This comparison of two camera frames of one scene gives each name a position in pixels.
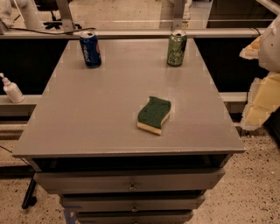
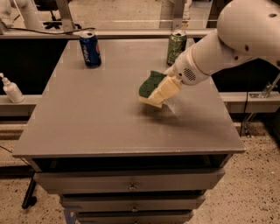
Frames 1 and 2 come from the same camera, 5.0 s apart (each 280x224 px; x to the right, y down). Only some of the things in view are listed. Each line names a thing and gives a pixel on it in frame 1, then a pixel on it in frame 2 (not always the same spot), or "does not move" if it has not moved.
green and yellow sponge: (152, 115) -> (148, 85)
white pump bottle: (12, 90) does not move
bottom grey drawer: (135, 217) does not move
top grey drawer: (129, 180) does not move
